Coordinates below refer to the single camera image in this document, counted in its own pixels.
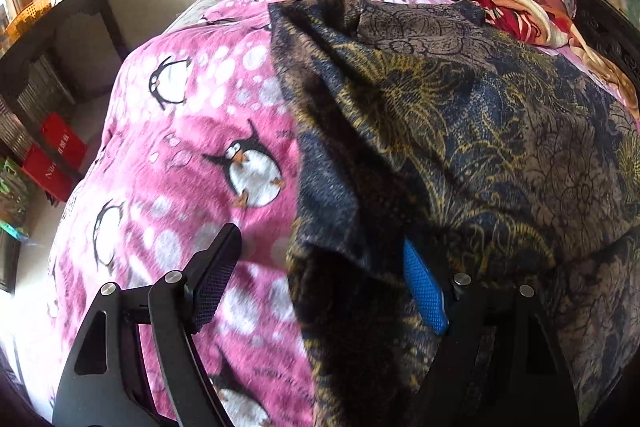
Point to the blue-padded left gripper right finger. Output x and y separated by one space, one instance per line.
498 362

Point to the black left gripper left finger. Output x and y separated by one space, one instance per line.
104 380

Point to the dark floral patterned garment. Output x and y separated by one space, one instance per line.
420 125

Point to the green paper gift bag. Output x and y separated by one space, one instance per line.
16 193

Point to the red paper gift bag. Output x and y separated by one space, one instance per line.
43 171

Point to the pink penguin fleece blanket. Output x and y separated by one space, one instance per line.
198 135

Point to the dark wooden desk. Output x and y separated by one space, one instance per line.
67 58

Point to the dark carved wooden headboard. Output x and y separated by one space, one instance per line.
611 27

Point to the orange plastic basket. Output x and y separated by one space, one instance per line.
27 18

